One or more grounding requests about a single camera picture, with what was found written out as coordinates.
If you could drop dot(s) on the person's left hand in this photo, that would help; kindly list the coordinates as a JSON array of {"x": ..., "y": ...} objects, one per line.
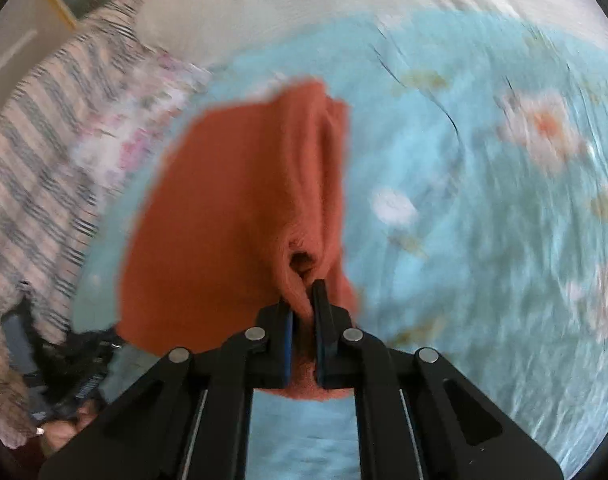
[{"x": 63, "y": 432}]

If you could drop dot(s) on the light blue floral bedsheet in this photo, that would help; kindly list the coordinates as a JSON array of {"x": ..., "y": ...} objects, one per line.
[{"x": 474, "y": 240}]

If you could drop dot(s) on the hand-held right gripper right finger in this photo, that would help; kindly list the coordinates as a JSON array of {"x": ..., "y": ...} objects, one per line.
[{"x": 320, "y": 345}]

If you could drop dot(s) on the orange knitted sweater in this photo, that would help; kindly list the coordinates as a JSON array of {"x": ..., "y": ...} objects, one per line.
[{"x": 233, "y": 210}]

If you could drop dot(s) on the plaid blanket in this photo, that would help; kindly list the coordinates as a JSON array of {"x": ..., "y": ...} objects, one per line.
[{"x": 28, "y": 170}]

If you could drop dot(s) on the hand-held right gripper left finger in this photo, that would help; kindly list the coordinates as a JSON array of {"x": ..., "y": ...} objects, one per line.
[{"x": 287, "y": 342}]

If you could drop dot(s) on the white pink floral cloth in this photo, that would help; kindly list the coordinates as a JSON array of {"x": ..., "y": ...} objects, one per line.
[{"x": 133, "y": 120}]

